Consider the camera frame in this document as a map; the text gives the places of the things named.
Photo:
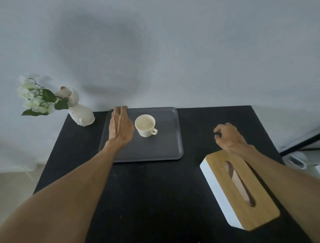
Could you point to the grey rectangular tray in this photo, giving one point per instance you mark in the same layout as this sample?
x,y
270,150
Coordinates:
x,y
160,145

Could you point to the white artificial flowers green leaves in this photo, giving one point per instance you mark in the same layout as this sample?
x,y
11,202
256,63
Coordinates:
x,y
37,99

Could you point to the person's right hand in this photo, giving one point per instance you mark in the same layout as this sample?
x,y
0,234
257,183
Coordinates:
x,y
231,137

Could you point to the person's right fingers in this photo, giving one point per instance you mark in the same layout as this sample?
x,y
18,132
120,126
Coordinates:
x,y
220,130

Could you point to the white tissue box wooden lid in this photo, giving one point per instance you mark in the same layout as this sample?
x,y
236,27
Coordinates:
x,y
260,200

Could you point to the person's left fingers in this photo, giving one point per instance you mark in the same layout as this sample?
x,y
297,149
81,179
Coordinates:
x,y
120,114

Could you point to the person's left hand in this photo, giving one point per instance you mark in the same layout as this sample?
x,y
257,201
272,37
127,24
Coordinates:
x,y
121,130

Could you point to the cream ceramic cup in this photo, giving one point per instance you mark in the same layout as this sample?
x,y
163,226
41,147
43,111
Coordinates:
x,y
145,125

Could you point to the person's left forearm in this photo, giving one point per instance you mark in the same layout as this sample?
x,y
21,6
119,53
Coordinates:
x,y
65,197

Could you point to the person's right forearm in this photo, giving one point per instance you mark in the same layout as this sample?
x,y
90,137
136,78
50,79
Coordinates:
x,y
285,182

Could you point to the white ceramic vase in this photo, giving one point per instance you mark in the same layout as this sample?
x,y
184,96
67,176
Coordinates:
x,y
81,114

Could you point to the black metal bar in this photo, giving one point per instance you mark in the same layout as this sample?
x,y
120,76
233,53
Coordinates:
x,y
300,144

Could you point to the white plastic object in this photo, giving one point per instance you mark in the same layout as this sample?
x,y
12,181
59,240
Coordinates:
x,y
303,161

